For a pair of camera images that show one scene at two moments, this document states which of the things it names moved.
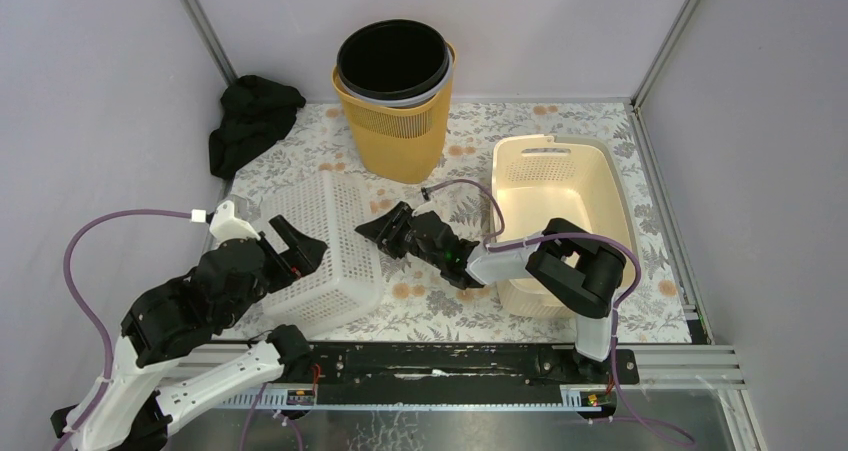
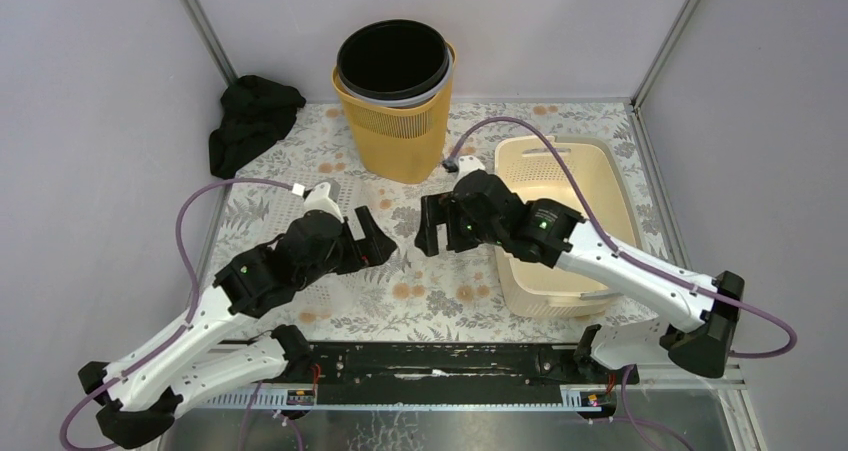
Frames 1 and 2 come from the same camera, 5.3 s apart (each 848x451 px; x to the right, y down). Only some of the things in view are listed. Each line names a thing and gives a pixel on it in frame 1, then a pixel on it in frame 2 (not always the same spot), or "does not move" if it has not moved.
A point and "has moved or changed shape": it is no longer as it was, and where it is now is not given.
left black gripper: x=276 y=257 → x=354 y=245
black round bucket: x=392 y=59 does not move
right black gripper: x=382 y=229 → x=437 y=209
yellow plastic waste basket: x=400 y=144 does not move
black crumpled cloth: x=255 y=113 does not move
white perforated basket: x=328 y=209 has moved or changed shape
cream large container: x=582 y=181 does not move
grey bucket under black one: x=407 y=101 does not move
